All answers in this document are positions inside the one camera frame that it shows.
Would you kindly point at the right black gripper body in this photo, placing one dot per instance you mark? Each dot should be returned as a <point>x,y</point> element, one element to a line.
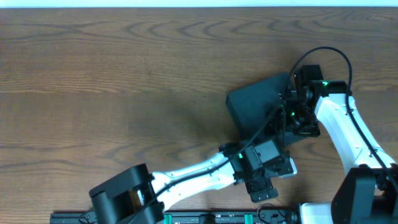
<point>280,116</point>

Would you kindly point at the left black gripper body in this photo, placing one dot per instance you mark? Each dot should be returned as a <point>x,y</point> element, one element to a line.
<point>262,191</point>

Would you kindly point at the black box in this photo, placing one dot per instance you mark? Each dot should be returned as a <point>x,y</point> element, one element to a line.
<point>250,105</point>

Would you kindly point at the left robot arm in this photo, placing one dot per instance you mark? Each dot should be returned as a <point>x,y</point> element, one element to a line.
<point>138,196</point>

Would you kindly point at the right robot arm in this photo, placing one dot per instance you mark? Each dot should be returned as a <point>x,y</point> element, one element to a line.
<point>368,193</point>

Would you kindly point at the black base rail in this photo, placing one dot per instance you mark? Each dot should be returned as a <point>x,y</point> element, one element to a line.
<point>243,217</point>

